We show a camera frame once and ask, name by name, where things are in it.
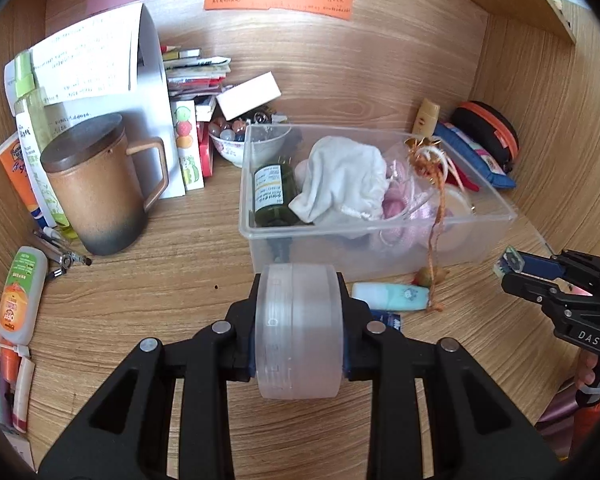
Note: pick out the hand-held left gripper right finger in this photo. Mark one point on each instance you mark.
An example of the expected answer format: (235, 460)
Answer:
(355, 340)

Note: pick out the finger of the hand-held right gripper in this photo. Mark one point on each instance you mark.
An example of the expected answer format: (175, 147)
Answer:
(540, 265)
(527, 286)

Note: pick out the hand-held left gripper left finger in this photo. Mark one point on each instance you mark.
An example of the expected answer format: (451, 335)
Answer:
(240, 330)

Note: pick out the translucent round jar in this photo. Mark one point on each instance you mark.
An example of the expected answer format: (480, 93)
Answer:
(300, 330)

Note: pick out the clear plastic box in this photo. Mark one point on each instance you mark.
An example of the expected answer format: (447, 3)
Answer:
(330, 255)

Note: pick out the yellow cream jar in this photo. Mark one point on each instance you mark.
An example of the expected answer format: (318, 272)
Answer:
(455, 220)

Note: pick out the sheer pink bag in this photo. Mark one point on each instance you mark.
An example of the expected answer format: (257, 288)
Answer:
(420, 230)

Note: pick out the dark green bottle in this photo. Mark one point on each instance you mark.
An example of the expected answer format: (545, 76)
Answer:
(272, 195)

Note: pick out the person's right forearm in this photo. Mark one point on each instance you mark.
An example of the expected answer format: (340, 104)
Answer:
(592, 430)

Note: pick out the person's right hand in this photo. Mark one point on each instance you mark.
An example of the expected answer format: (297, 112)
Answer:
(586, 366)

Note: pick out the blue packet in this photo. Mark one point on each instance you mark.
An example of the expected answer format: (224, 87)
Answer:
(387, 320)

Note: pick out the pale teal tube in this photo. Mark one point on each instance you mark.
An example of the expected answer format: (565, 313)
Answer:
(390, 296)

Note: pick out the pink purple cloth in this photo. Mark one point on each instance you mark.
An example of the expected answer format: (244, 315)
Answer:
(557, 407)

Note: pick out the wooden desk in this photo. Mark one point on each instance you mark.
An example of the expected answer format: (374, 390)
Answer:
(180, 240)

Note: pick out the blue zip pouch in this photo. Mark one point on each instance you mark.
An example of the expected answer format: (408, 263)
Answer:
(480, 160)

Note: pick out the orange and black round case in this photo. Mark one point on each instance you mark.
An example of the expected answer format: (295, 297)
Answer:
(490, 125)

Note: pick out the white patterned bowl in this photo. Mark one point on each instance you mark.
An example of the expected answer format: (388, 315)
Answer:
(230, 152)

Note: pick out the red and white box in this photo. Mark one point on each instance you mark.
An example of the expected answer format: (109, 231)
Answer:
(205, 155)

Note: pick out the small yellow tube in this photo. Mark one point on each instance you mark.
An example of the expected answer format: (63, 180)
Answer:
(426, 117)

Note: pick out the fruit print box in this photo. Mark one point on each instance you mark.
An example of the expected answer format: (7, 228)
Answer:
(186, 145)

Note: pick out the pile of glass beads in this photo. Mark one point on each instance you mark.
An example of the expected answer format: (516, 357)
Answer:
(227, 134)

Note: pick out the brown ceramic mug with lid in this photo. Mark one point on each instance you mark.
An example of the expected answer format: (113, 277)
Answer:
(95, 195)

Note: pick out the white bottle with orange label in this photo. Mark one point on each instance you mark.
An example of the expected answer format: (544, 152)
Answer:
(20, 295)

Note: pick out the white and red tube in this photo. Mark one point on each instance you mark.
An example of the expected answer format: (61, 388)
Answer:
(22, 395)

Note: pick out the small white box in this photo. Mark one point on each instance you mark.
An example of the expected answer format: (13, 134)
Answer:
(247, 95)

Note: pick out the white paper tag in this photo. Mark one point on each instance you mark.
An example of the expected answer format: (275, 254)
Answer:
(20, 450)

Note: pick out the white folded card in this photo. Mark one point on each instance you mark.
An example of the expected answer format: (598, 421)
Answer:
(152, 90)

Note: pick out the stack of small boxes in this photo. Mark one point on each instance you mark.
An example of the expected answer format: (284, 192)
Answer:
(195, 72)

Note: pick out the orange sunscreen tube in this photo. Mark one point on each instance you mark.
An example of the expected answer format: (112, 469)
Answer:
(15, 170)

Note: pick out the yellow green spray bottle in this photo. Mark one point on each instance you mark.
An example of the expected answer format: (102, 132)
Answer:
(30, 125)

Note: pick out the printed paper sheet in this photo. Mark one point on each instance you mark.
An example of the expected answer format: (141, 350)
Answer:
(90, 55)

